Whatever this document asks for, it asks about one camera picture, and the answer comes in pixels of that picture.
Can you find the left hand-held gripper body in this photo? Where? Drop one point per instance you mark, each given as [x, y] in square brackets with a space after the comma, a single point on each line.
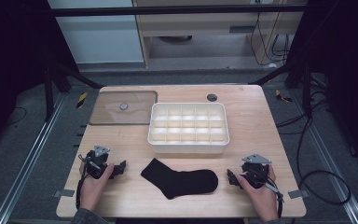
[95, 163]

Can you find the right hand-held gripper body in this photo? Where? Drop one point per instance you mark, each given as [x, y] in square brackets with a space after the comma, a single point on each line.
[254, 171]

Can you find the white compartment storage box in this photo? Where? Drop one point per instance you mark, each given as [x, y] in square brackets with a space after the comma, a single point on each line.
[188, 149]

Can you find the black sock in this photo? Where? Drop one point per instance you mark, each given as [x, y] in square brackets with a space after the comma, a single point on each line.
[180, 183]

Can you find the person's left hand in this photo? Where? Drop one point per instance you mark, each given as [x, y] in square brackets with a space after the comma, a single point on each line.
[91, 193]

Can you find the person's right hand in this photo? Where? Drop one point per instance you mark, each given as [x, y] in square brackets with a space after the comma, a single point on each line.
[261, 200]

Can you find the transparent box lid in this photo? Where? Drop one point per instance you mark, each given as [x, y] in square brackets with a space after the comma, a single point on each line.
[112, 115]

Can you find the yellow black striped tape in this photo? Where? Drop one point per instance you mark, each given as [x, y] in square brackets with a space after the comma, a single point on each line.
[81, 100]
[280, 95]

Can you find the black metal stand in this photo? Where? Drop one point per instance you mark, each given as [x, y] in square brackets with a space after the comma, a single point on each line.
[306, 90]
[48, 93]

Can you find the white cabinet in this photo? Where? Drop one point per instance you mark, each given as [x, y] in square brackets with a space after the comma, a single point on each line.
[99, 40]

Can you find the dark curtain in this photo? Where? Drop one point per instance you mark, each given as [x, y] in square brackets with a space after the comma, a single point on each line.
[12, 46]
[348, 46]

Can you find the light wooden desk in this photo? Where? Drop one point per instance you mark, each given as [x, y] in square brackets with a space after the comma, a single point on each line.
[199, 25]

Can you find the black horizontal bar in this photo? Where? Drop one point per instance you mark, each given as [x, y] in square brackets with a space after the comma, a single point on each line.
[167, 11]

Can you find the metal table bracket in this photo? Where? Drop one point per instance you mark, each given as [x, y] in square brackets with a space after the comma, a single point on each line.
[298, 193]
[63, 193]

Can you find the aluminium floor rail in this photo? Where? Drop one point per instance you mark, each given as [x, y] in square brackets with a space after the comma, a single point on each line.
[28, 168]
[329, 161]

